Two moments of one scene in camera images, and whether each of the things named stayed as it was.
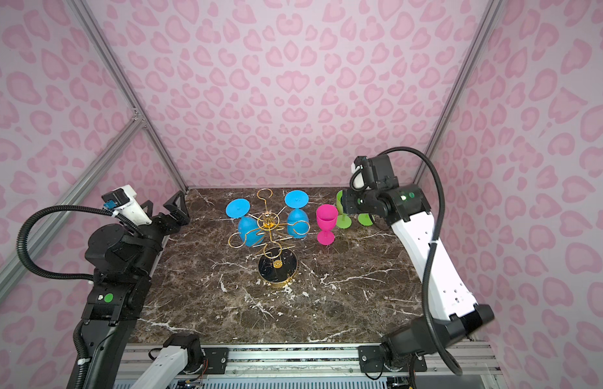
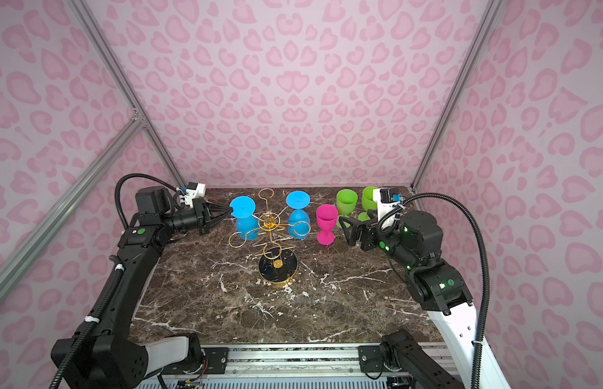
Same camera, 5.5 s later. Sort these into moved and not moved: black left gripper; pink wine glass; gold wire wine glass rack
Moved: black left gripper
Not moved: pink wine glass; gold wire wine glass rack
